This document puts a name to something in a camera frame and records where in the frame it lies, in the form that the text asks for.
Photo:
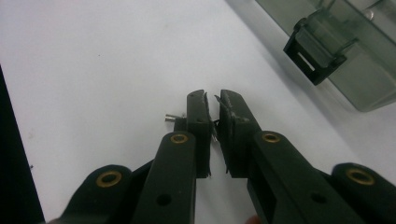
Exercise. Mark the white table board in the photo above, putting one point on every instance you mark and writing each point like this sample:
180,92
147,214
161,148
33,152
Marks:
109,77

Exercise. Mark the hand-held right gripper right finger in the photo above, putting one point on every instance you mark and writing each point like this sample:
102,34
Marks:
236,133

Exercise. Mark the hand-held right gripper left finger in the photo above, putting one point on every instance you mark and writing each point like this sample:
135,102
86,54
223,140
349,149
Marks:
199,124

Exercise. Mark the clear grey plastic organizer box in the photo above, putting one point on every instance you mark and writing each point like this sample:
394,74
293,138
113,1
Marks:
367,81

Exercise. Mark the small silver metal cylinder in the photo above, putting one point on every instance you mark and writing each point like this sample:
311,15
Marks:
172,118

